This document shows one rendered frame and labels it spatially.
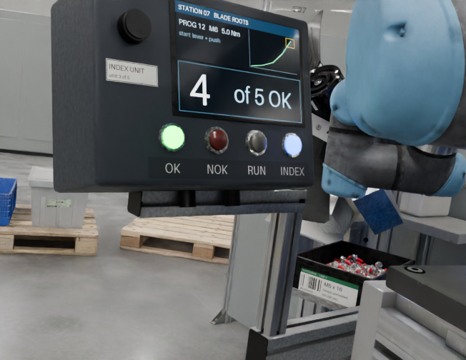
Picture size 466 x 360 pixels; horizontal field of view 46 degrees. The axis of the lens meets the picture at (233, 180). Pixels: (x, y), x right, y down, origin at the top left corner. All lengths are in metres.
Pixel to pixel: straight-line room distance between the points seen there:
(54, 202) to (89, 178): 3.39
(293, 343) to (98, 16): 0.49
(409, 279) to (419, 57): 0.18
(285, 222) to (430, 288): 0.29
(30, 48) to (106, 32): 7.77
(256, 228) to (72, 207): 1.59
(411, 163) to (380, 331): 0.40
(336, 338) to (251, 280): 1.93
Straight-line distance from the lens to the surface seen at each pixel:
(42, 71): 8.23
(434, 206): 1.88
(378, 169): 0.90
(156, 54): 0.52
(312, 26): 1.64
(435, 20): 0.36
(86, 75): 0.50
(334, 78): 1.34
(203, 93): 0.53
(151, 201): 0.58
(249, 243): 2.74
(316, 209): 1.20
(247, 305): 2.80
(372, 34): 0.39
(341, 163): 0.89
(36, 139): 8.29
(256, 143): 0.56
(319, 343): 0.81
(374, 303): 0.57
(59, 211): 3.89
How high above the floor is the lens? 1.16
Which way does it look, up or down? 8 degrees down
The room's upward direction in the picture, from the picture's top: 7 degrees clockwise
